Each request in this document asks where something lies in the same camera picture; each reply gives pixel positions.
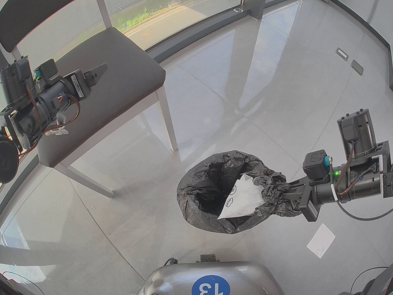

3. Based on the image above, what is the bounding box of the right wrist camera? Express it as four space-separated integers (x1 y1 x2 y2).
302 149 334 185

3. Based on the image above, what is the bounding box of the white printed wrapper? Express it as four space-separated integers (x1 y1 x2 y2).
217 173 265 220

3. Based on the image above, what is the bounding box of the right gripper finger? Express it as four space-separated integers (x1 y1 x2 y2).
281 192 305 211
288 178 308 192

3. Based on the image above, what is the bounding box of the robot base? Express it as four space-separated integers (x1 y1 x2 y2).
137 253 284 295

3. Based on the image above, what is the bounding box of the black plastic bag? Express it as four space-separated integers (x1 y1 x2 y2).
176 149 303 234

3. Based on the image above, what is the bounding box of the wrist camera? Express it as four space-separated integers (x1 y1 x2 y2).
33 59 59 84
302 149 334 185

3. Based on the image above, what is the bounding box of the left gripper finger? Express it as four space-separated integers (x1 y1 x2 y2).
84 62 108 89

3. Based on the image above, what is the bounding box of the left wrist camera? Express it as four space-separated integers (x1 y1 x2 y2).
33 59 59 84

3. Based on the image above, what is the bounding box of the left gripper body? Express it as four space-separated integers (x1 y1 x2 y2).
12 69 93 148

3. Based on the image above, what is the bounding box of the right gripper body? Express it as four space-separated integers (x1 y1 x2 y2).
300 164 384 222

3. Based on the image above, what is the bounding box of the grey padded white-framed chair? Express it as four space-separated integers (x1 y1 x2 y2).
0 0 178 199

